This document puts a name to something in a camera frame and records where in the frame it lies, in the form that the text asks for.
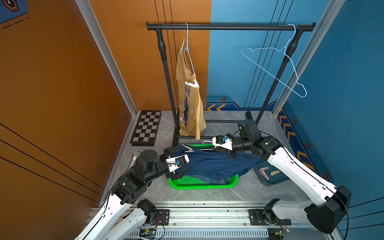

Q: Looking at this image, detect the green plastic basket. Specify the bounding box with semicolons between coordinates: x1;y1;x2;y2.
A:
169;144;239;190

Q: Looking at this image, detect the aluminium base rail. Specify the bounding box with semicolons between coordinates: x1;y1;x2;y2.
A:
79;200;343;240

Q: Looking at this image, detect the teal plastic tub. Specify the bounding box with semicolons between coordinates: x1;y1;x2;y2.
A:
254;161;289;187

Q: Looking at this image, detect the navy blue t-shirt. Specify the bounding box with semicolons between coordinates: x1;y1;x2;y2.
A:
185;148;260;185

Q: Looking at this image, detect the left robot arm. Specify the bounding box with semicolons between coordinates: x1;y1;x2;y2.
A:
76;148;193;240

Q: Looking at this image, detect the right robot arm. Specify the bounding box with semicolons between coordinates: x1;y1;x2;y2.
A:
213;119;352;234

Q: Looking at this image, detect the black white checkerboard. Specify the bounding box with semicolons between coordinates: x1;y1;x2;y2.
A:
130;111;162;147

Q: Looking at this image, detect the cream yellow clothespin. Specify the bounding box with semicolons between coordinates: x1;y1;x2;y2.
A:
270;170;280;176

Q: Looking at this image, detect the salmon pink clothespin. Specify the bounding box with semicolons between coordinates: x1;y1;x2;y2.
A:
260;171;269;180

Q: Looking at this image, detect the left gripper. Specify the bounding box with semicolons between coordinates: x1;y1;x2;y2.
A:
144;146;190;185

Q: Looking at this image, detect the light pink clothespin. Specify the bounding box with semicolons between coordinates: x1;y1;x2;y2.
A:
259;167;269;174

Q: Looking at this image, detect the white clothespin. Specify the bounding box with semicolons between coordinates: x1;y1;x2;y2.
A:
185;79;200;89

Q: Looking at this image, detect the black clothes rack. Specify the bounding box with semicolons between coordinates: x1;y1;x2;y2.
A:
146;22;316;147

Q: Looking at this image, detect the silver metal cylinder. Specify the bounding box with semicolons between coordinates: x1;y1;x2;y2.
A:
128;151;141;168

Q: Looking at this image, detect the pale green clothespin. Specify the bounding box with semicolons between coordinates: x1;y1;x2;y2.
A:
179;39;186;54

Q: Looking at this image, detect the left green circuit board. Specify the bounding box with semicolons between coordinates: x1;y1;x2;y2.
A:
138;228;157;240

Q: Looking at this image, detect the right green circuit board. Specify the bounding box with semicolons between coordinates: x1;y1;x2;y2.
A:
275;228;291;240

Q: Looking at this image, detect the yellow printed t-shirt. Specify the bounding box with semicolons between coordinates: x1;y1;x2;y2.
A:
176;51;207;140

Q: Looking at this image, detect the green circuit board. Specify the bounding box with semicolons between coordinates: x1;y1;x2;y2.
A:
138;228;157;240
275;228;291;240

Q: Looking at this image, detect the beige clothespin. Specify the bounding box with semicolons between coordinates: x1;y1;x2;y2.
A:
182;145;194;153

